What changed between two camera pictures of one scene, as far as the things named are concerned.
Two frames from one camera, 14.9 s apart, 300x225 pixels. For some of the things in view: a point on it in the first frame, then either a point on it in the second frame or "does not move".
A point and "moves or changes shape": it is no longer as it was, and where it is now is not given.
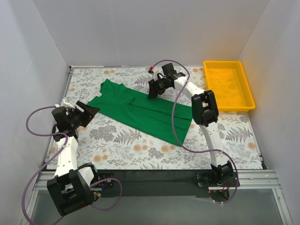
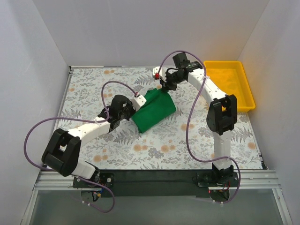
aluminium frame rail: (248, 179) does not move
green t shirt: (152, 116) moves or changes shape
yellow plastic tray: (228, 80) does not move
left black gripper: (82, 111) → (131, 113)
